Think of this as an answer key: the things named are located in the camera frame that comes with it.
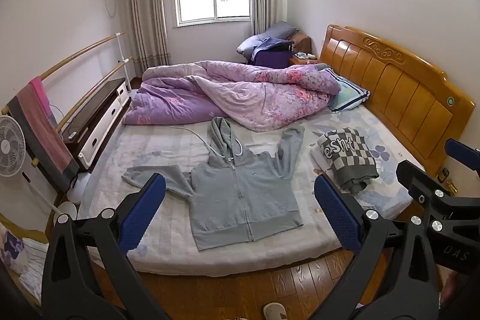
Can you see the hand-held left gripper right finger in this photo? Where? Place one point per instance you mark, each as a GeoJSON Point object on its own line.
{"type": "Point", "coordinates": [337, 215]}

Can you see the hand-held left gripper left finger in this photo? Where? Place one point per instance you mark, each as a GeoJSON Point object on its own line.
{"type": "Point", "coordinates": [144, 205]}

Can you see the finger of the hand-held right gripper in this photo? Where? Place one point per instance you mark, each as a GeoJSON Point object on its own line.
{"type": "Point", "coordinates": [412, 173]}
{"type": "Point", "coordinates": [463, 153]}

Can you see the grey zip hoodie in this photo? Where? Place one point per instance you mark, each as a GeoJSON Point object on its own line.
{"type": "Point", "coordinates": [240, 192]}

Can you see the golden tassel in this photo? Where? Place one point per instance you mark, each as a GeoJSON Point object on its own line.
{"type": "Point", "coordinates": [452, 187]}

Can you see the pale printed bed sheet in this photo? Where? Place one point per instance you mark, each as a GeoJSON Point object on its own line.
{"type": "Point", "coordinates": [168, 237]}

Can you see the checkered knit sweater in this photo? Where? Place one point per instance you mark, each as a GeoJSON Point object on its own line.
{"type": "Point", "coordinates": [348, 158]}

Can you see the wooden bed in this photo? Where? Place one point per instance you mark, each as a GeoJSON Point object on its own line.
{"type": "Point", "coordinates": [405, 91]}

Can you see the white dark-topped cabinet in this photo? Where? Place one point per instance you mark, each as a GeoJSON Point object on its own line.
{"type": "Point", "coordinates": [101, 125]}

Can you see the teal striped pillow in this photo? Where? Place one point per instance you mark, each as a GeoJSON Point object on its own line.
{"type": "Point", "coordinates": [348, 95]}

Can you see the beige slipper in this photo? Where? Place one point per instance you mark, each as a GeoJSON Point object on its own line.
{"type": "Point", "coordinates": [275, 311]}

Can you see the grey pink striped towel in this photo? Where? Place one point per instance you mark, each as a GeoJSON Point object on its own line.
{"type": "Point", "coordinates": [41, 132]}

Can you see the white striped cloth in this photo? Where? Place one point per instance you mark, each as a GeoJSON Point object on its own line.
{"type": "Point", "coordinates": [33, 267]}

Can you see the purple floral quilt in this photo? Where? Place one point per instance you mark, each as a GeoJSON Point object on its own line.
{"type": "Point", "coordinates": [225, 91]}

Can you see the blue floral cloth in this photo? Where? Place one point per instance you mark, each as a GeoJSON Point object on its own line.
{"type": "Point", "coordinates": [11, 248]}

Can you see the white standing fan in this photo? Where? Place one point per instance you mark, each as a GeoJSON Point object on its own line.
{"type": "Point", "coordinates": [9, 147]}

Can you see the wooden nightstand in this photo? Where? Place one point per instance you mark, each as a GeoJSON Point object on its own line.
{"type": "Point", "coordinates": [302, 62]}

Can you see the purple armchair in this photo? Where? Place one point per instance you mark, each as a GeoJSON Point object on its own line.
{"type": "Point", "coordinates": [272, 55]}

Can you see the grey blue pillow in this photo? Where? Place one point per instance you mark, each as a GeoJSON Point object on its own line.
{"type": "Point", "coordinates": [277, 30]}
{"type": "Point", "coordinates": [248, 44]}

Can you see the wooden rack rail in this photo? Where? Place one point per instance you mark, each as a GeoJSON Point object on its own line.
{"type": "Point", "coordinates": [97, 89]}
{"type": "Point", "coordinates": [82, 52]}

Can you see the white rack post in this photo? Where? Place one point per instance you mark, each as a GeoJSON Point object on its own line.
{"type": "Point", "coordinates": [122, 57]}

